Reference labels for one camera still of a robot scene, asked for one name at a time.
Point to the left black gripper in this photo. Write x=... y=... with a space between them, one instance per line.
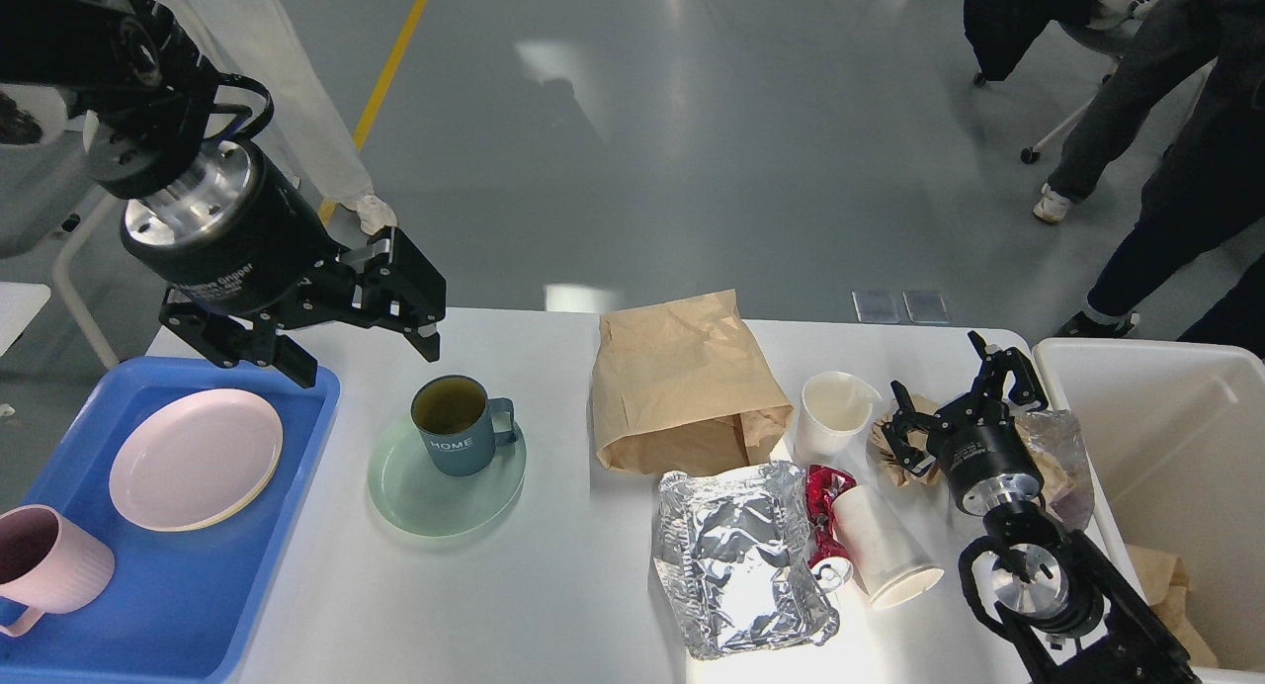
x=234 y=235

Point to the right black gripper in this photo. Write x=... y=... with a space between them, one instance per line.
x=976 y=443

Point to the blue-grey HOME mug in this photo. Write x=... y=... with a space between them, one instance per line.
x=461 y=425

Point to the green plate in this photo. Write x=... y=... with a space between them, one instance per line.
x=410 y=493

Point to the pink ribbed mug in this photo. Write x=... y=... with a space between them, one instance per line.
x=49 y=565

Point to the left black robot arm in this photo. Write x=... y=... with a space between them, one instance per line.
x=157 y=97

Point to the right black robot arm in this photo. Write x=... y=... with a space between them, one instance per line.
x=1048 y=590

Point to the crumpled brown paper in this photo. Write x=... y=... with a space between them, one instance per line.
x=894 y=462

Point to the clear plastic bag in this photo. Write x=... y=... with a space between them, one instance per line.
x=1056 y=443

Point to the right metal floor plate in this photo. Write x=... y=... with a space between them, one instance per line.
x=926 y=308

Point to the metal floor plate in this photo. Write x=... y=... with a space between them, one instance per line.
x=877 y=307
x=926 y=308

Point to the upright white paper cup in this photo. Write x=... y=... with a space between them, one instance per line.
x=835 y=420

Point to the left metal floor plate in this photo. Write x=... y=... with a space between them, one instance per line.
x=877 y=307

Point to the red crumpled wrapper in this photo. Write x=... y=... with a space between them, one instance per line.
x=822 y=486

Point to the lying white paper cup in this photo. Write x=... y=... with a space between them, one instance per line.
x=893 y=568

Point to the pink plate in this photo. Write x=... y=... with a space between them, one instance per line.
x=197 y=460

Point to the white plastic bin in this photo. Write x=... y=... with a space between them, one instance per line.
x=1175 y=434

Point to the brown paper in bin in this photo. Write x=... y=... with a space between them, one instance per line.
x=1165 y=584

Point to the crumpled aluminium foil tray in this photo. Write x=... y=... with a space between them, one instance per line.
x=731 y=553

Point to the brown paper bag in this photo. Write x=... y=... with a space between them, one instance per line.
x=683 y=385

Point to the white side table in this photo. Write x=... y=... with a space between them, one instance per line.
x=20 y=304

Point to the grey office chair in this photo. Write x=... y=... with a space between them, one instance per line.
x=42 y=116

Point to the person in light trousers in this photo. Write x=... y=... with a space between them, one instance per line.
x=257 y=39

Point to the person in black trousers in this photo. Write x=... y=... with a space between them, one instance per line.
x=1206 y=191

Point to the chair with black jacket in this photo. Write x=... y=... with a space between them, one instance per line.
x=1001 y=31

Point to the person in dark trousers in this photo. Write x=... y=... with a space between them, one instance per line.
x=1176 y=38

